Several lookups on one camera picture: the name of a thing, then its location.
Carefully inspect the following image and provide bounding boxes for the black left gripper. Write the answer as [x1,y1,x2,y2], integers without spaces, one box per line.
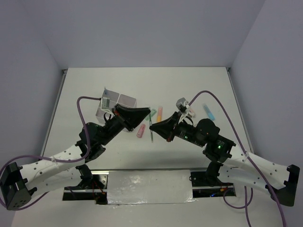
[99,103,150,145]

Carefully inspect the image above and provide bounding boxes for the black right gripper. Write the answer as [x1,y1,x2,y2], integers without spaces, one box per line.
[150,111,205,147]

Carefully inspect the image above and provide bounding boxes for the green gel pen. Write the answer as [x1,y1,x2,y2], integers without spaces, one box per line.
[149,113,153,143]

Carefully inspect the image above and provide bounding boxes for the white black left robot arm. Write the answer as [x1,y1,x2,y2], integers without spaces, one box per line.
[0,104,151,211]

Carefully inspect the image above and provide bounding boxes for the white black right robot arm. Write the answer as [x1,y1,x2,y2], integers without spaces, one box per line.
[150,112,300,207]

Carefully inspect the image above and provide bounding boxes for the orange pink highlighter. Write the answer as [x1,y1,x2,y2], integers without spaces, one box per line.
[157,106,163,122]

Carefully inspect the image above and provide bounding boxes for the pink translucent correction tape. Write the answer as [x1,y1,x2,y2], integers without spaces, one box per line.
[136,124,146,138]

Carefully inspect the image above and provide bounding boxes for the green translucent correction tape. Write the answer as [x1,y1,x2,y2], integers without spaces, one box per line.
[145,108,157,121]

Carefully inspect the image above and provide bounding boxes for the white divided organizer box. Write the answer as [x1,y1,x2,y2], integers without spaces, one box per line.
[96,89,137,124]

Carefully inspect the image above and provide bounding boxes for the pink beige mini stapler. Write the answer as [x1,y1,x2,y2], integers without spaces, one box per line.
[188,108,196,118]

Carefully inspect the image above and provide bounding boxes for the blue highlighter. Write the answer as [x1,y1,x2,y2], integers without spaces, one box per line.
[203,104,215,121]

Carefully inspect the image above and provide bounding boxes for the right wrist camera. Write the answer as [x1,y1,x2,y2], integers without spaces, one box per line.
[176,97,191,117]

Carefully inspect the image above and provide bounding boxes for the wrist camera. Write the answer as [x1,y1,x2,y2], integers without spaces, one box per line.
[100,96,110,113]
[176,97,191,117]

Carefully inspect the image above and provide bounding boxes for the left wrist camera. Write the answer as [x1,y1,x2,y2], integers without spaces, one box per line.
[100,96,110,113]

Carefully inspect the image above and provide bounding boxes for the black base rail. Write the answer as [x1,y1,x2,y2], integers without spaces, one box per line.
[62,170,236,205]

